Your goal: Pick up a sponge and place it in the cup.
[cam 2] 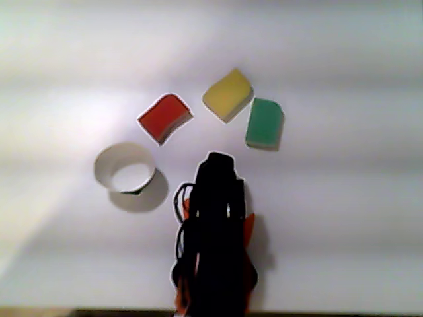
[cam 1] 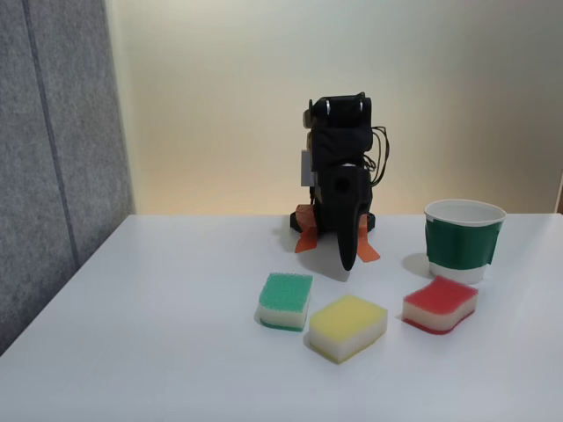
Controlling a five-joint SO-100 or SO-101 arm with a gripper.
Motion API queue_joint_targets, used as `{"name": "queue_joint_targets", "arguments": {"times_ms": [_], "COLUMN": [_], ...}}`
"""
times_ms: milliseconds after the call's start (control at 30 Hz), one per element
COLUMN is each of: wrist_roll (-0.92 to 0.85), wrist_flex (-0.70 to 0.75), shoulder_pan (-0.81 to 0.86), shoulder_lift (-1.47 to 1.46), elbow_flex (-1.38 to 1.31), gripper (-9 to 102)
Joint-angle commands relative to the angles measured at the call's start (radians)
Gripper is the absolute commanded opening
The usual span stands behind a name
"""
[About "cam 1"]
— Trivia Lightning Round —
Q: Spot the red and white sponge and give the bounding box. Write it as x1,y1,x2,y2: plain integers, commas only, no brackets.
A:
402,275,479,336

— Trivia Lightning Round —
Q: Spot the orange tape strip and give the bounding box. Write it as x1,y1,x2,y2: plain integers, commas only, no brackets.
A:
356,217,381,265
293,204,318,255

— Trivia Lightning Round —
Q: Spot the green and white sponge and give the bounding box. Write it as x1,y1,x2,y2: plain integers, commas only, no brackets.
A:
254,272,314,332

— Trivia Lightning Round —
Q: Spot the yellow and white sponge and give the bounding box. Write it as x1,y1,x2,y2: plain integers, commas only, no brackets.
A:
308,294,389,365

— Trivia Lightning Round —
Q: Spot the white cup with green band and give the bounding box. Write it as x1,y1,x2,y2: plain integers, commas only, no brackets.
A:
423,199,508,286

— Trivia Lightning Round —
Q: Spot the grey felt partition panel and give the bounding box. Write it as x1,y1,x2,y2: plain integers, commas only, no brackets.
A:
0,0,135,358

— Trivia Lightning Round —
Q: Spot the black cable bundle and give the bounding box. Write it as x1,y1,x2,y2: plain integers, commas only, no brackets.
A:
361,126,391,186

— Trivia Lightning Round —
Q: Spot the white wall outlet box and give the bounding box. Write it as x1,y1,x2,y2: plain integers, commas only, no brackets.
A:
300,149,318,186

